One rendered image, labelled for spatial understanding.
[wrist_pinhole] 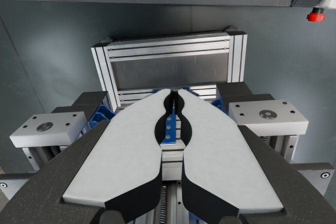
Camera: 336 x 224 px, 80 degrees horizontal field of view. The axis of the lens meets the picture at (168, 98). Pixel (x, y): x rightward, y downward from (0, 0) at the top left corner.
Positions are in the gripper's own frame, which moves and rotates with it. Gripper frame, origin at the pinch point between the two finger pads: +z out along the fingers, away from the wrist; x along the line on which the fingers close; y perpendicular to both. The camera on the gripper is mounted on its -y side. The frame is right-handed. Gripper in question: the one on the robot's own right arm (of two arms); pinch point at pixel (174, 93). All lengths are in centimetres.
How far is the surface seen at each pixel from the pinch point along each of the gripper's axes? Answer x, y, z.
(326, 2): 23.1, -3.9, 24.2
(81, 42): -62, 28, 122
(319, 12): 33, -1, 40
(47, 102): -99, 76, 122
